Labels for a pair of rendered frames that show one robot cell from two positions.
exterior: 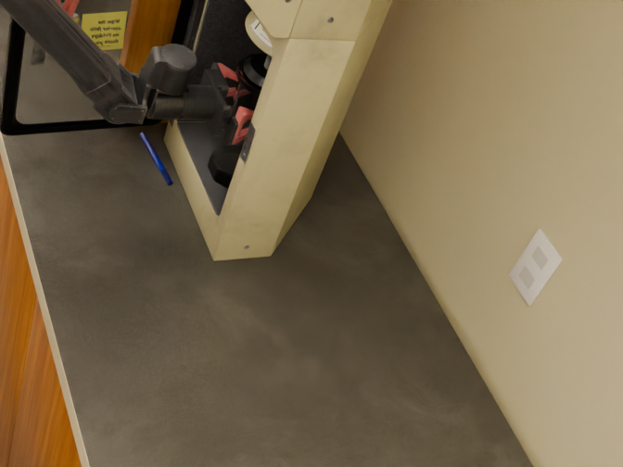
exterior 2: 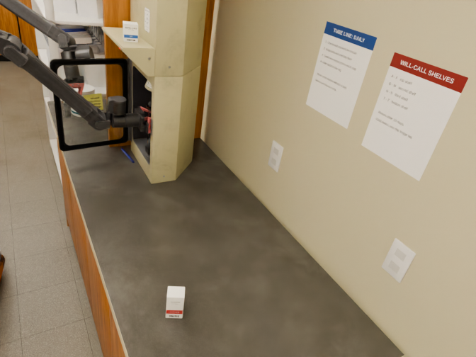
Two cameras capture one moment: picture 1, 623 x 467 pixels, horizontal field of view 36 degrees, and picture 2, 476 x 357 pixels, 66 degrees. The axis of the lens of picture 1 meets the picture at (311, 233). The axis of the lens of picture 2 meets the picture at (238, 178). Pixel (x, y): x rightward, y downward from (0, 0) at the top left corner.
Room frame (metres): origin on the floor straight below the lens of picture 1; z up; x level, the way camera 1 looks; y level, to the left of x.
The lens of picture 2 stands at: (-0.09, -0.31, 1.84)
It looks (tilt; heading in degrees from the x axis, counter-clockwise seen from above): 31 degrees down; 4
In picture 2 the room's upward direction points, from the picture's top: 10 degrees clockwise
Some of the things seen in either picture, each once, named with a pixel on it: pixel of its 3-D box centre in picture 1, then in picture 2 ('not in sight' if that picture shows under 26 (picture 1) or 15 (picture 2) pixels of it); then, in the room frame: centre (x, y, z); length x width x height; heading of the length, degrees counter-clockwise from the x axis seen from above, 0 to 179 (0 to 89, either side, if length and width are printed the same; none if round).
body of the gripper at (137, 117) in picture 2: (198, 102); (132, 120); (1.28, 0.26, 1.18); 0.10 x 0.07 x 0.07; 38
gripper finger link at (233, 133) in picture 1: (244, 116); (151, 122); (1.30, 0.18, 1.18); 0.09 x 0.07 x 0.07; 128
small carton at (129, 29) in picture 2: not in sight; (130, 31); (1.25, 0.25, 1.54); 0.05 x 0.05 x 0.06; 27
